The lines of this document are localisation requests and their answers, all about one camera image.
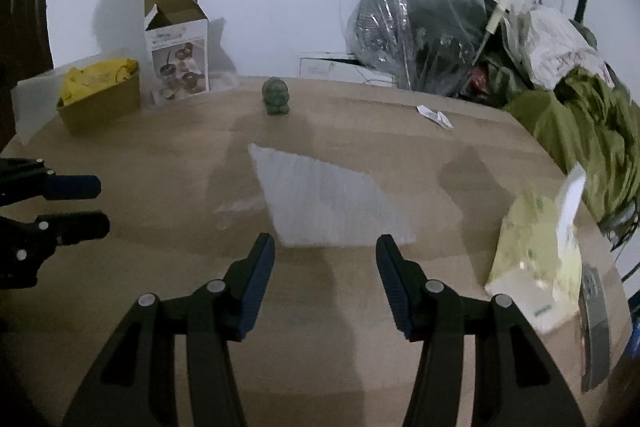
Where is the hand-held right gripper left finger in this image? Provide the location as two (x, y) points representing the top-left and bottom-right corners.
(61, 233), (276, 427)

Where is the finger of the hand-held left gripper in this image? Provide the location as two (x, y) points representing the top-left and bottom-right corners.
(0, 158), (102, 208)
(0, 212), (111, 290)

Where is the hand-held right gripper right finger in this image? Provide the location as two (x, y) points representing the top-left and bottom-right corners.
(376, 234), (588, 427)

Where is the brown cardboard bin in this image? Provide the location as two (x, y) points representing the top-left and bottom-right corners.
(56, 72), (142, 138)

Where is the white foam board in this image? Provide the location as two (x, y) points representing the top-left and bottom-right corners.
(11, 69), (68, 145)

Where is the yellow printed bag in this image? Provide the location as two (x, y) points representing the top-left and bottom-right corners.
(59, 58), (140, 108)

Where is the pale yellow tissue box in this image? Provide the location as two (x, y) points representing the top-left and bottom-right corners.
(485, 164), (588, 334)

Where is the open white cardboard box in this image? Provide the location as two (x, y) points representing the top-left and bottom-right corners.
(144, 0), (211, 105)

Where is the white paper scrap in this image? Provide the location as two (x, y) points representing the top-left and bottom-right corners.
(416, 104), (453, 128)

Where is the green figurine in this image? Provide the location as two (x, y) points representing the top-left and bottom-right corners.
(262, 77), (293, 118)

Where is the olive green cloth pile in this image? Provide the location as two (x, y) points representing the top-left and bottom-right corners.
(470, 19), (640, 223)

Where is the plastic-wrapped fan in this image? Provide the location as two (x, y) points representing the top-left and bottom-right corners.
(347, 0), (488, 95)

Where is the cream plastic rod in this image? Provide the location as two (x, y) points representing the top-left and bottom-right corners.
(472, 0), (513, 62)

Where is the white plastic bag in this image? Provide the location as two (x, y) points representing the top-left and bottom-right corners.
(505, 4), (616, 90)

